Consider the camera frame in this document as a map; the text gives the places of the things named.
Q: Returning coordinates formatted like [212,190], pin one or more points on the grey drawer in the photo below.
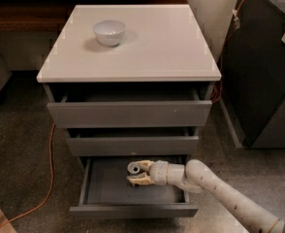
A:
[131,141]
[106,193]
[113,114]

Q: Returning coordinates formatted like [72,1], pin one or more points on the grey top drawer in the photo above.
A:
[113,114]

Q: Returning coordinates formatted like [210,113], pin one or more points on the blue silver redbull can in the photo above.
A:
[134,171]

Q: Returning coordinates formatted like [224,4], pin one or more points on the dark grey cabinet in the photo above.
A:
[253,74]

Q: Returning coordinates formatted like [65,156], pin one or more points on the grey middle drawer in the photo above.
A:
[131,141]

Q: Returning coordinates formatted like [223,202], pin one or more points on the grey bottom drawer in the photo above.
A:
[106,193]

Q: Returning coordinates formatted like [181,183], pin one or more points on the brown wooden counter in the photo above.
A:
[51,15]

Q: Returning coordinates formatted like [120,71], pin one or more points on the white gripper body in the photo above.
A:
[159,172]

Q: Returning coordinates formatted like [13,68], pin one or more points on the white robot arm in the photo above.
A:
[195,176]

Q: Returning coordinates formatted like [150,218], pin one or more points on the grey cabinet with white top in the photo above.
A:
[163,55]

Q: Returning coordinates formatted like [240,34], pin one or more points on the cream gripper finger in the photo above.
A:
[145,165]
[141,180]

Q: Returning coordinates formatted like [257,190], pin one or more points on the white bowl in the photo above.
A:
[109,32]

